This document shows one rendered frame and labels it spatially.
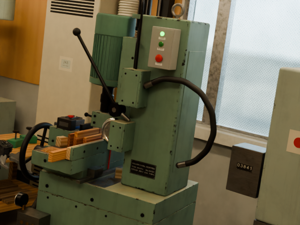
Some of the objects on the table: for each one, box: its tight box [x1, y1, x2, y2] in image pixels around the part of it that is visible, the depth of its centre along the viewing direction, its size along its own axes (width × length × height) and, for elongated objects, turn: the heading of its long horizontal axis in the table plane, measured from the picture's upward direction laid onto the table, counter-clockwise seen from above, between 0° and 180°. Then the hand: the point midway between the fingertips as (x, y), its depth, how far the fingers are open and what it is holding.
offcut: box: [55, 136, 68, 147], centre depth 250 cm, size 4×3×4 cm
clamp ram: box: [77, 123, 93, 131], centre depth 261 cm, size 9×8×9 cm
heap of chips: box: [40, 147, 61, 153], centre depth 238 cm, size 7×10×2 cm
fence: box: [70, 141, 110, 161], centre depth 254 cm, size 60×2×6 cm, turn 114°
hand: (15, 167), depth 282 cm, fingers open, 11 cm apart
